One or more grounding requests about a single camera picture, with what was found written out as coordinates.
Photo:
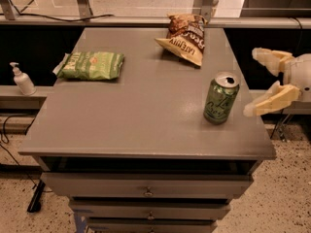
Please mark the grey drawer cabinet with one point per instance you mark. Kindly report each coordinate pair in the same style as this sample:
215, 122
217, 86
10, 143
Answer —
149, 121

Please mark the brown and yellow chip bag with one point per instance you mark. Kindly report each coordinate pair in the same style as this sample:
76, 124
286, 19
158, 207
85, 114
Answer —
185, 37

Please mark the green chip bag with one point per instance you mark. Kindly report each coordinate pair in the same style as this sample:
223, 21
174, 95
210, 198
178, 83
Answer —
90, 65

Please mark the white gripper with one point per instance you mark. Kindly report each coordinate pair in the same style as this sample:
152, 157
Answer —
301, 77

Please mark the middle drawer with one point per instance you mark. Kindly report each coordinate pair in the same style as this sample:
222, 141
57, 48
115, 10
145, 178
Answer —
150, 210

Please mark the white pump bottle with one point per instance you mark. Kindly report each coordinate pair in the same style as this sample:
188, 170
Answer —
22, 80

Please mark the bottom drawer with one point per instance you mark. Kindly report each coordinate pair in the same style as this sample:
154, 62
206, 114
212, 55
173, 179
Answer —
132, 225

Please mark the green drink can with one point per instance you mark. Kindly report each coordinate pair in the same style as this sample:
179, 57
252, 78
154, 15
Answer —
221, 95

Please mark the top drawer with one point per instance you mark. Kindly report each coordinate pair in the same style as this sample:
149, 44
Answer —
146, 185

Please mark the drawer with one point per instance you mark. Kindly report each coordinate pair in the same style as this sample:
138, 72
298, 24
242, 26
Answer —
132, 225
146, 185
150, 210

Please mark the black table foot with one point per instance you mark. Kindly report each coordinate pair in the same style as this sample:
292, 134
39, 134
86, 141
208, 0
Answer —
35, 204

